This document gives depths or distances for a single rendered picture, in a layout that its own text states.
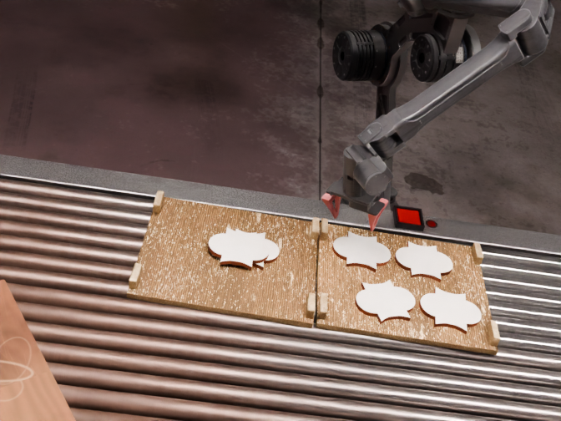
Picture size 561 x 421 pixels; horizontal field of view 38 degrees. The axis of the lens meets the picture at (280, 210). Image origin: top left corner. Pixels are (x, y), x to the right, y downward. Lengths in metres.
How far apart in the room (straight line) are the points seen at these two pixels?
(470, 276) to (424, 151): 2.22
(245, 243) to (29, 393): 0.66
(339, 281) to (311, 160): 2.06
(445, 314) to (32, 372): 0.91
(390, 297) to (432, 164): 2.30
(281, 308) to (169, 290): 0.25
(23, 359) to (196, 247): 0.55
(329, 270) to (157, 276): 0.40
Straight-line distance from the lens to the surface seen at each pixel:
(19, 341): 1.56
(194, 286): 1.81
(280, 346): 1.75
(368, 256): 1.97
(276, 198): 2.12
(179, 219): 1.98
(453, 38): 2.43
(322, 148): 4.02
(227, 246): 1.88
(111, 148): 3.81
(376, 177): 1.73
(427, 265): 2.00
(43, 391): 1.48
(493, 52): 1.80
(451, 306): 1.91
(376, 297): 1.87
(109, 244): 1.93
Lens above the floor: 2.21
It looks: 38 degrees down
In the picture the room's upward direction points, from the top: 12 degrees clockwise
